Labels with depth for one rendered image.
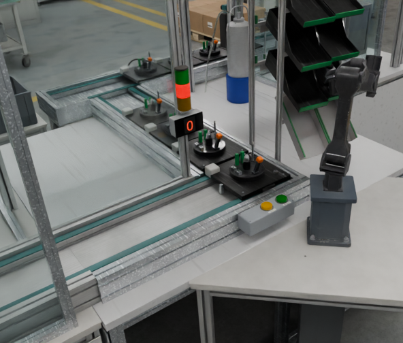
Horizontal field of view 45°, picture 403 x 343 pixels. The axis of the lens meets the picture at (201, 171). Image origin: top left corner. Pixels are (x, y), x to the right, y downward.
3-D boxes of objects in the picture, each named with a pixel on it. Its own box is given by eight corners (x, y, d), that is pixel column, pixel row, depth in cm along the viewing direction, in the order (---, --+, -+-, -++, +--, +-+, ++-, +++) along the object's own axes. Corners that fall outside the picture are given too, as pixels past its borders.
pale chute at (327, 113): (352, 141, 203) (357, 137, 199) (326, 148, 199) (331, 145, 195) (326, 82, 208) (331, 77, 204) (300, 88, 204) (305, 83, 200)
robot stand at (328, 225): (350, 248, 165) (357, 199, 155) (307, 244, 168) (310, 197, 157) (347, 221, 177) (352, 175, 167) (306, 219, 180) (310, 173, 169)
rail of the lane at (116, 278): (309, 199, 190) (311, 176, 185) (103, 304, 149) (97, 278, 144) (299, 194, 194) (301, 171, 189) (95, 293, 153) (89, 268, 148)
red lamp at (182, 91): (192, 96, 171) (192, 82, 169) (181, 99, 169) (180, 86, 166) (185, 92, 175) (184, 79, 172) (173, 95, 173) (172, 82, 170)
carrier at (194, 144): (248, 154, 206) (248, 128, 200) (202, 173, 195) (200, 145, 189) (215, 135, 224) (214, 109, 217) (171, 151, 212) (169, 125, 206)
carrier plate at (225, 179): (290, 178, 188) (291, 173, 187) (242, 201, 177) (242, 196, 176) (250, 155, 205) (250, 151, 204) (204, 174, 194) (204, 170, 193)
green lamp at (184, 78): (192, 82, 169) (190, 69, 166) (180, 86, 166) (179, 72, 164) (184, 78, 172) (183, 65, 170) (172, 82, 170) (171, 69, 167)
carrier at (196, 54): (235, 56, 319) (234, 37, 313) (205, 64, 308) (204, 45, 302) (214, 47, 337) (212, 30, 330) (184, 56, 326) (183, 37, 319)
